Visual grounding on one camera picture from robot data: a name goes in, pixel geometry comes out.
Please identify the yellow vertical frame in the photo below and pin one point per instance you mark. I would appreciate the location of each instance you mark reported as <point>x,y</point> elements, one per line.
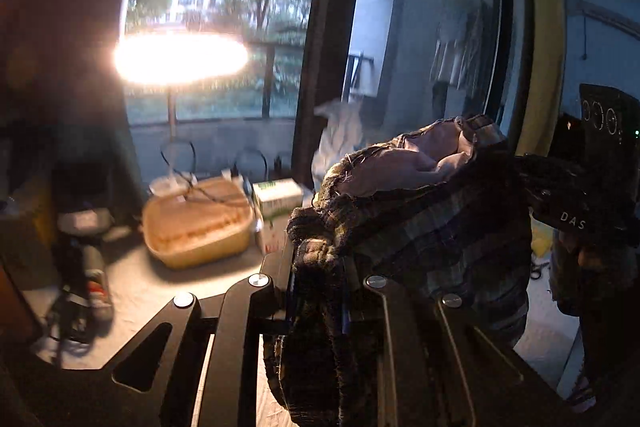
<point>542,7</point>

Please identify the dark bottle with red label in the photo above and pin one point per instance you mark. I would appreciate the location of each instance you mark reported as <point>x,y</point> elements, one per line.
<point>97,292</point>

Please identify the dark plaid flannel shirt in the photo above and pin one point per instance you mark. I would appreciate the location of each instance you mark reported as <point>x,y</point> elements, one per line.
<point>425,227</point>

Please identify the black balcony railing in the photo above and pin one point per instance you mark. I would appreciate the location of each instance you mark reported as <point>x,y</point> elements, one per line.
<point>270,77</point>

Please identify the person's leg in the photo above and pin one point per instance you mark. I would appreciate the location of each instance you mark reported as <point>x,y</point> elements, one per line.
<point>615,357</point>

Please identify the grey round object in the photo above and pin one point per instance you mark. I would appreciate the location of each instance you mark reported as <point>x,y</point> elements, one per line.
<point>82,222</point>

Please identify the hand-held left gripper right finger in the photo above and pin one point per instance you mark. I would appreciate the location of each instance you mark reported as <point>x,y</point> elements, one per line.
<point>395,332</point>

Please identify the desk lamp with tan base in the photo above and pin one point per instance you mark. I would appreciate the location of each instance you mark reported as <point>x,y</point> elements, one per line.
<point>200,227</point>

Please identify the hanging laundry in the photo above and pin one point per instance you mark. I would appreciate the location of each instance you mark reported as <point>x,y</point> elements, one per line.
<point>465,52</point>

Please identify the person's right hand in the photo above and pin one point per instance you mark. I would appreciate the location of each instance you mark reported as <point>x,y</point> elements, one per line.
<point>600,257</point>

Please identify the small white adapter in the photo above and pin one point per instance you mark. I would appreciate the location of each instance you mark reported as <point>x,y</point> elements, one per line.
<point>167,186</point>

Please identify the small green white carton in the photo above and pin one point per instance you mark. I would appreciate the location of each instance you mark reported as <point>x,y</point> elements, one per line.
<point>275,199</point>

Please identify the black window frame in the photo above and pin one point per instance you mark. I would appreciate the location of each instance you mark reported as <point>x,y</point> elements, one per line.
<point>325,32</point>

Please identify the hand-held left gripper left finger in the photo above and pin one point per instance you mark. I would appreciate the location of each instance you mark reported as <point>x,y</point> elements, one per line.
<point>277,302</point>

